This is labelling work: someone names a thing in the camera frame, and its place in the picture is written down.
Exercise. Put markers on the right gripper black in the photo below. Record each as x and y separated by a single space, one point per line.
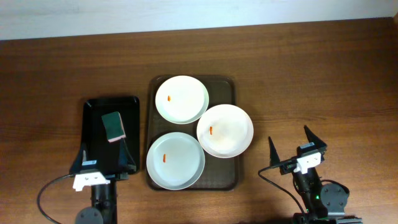
290 165

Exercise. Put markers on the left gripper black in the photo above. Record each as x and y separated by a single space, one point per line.
116 176

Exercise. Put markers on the green and pink sponge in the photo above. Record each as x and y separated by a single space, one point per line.
114 127

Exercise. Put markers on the pinkish white plate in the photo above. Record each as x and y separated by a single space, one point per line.
225 131

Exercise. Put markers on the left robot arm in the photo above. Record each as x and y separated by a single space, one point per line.
103 209

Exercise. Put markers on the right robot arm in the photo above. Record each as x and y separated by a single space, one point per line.
324 200

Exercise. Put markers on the black rectangular sponge tray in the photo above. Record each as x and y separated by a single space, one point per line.
94 134

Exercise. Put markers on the pale green plate bottom left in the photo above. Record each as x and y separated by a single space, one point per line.
175 161

